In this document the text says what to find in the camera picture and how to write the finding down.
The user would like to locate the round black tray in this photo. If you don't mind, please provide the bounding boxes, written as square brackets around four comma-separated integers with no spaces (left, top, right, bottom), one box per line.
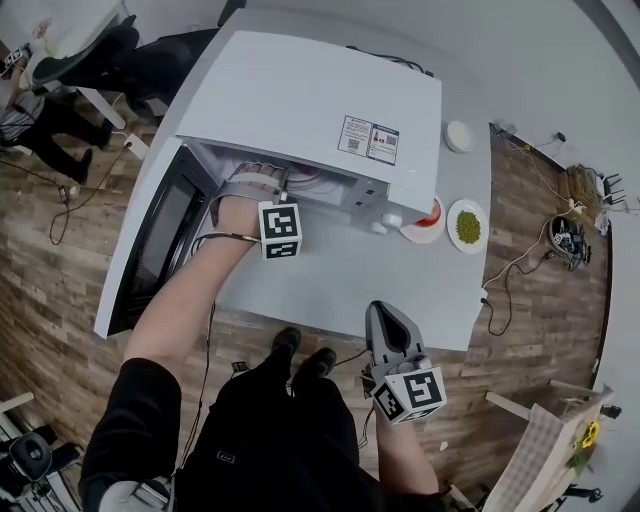
[548,215,584,254]

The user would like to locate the tangle of black cables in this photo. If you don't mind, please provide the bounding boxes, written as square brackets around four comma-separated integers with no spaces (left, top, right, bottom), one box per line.
[567,234,594,271]

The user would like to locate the thin wrist bracelet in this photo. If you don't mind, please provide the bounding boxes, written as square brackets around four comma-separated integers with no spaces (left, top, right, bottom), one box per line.
[191,230,262,254]

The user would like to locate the looped black cable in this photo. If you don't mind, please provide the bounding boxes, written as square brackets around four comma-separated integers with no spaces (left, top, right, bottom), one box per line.
[482,269,512,337]

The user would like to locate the grey table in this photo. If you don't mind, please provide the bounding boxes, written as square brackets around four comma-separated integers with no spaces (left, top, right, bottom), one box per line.
[117,9,494,354]

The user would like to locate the person's right black shoe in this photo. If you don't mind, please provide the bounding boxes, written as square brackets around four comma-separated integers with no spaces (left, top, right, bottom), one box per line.
[297,347,339,386]

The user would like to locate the person's black shoe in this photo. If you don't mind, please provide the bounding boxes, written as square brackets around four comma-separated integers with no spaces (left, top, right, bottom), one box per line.
[272,326,303,361]
[297,347,339,386]

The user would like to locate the grey waist pack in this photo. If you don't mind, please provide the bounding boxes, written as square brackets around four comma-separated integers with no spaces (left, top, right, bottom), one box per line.
[97,477,176,512]

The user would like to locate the brown woven box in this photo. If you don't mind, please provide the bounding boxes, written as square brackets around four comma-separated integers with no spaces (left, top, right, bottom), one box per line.
[567,164,609,211]

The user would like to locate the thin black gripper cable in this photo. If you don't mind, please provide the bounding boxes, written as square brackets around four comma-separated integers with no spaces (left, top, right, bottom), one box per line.
[178,299,217,471]

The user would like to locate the white round plate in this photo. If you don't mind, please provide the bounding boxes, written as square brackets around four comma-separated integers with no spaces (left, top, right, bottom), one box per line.
[399,197,447,245]
[446,198,489,255]

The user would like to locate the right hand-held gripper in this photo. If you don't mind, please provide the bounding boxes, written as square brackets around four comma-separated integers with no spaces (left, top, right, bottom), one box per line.
[360,300,448,426]

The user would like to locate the black office chair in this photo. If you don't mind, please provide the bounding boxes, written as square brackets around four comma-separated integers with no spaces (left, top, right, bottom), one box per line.
[32,14,221,119]

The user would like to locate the white desk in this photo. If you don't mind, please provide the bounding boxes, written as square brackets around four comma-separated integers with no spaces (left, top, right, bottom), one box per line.
[0,0,126,129]

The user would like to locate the person's left hand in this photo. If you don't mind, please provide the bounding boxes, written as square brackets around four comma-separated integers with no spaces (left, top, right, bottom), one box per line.
[217,165,285,237]

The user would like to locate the small white bowl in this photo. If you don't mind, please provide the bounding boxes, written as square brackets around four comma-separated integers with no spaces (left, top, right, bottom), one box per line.
[444,119,475,154]

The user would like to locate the red apple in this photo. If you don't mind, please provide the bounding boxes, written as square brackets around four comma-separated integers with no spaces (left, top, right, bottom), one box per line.
[417,198,445,226]

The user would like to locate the black antenna router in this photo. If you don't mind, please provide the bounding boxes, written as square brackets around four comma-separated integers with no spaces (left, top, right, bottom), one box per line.
[602,172,629,206]

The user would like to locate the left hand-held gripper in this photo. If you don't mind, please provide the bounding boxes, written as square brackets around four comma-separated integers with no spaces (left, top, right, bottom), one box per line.
[209,162,305,261]

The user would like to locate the yellow sunflower bouquet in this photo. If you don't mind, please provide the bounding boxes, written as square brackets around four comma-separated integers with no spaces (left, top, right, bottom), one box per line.
[564,419,601,476]

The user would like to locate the narrow black backrest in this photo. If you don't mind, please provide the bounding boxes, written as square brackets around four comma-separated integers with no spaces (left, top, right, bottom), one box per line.
[217,0,249,27]

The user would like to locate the person's black trousers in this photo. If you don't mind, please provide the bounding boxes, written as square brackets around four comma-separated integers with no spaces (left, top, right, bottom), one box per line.
[184,349,361,471]

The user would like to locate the person's left black shoe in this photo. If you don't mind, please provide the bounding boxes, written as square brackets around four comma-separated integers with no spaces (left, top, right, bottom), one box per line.
[272,326,303,361]

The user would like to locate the checked cloth table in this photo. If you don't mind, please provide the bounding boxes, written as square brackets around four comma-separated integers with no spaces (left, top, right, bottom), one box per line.
[482,384,617,512]

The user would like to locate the light wooden bar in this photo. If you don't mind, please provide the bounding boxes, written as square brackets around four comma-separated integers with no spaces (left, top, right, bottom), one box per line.
[549,378,601,399]
[484,391,531,421]

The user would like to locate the white floor cable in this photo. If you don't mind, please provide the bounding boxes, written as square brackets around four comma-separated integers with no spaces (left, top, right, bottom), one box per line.
[483,224,556,290]

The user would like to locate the person's black shirt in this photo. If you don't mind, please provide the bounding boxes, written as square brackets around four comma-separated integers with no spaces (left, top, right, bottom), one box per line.
[79,357,451,512]

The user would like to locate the white microwave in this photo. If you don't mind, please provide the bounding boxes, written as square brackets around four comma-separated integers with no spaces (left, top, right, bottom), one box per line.
[93,29,444,339]

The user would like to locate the person's left forearm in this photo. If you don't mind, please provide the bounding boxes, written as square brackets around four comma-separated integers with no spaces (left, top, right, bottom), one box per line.
[123,230,262,374]

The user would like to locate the pile of green peas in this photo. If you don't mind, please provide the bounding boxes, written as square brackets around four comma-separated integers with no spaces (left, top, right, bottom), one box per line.
[457,210,482,245]

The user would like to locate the person's right forearm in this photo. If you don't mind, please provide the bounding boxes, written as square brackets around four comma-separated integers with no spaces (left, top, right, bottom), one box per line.
[373,412,441,494]

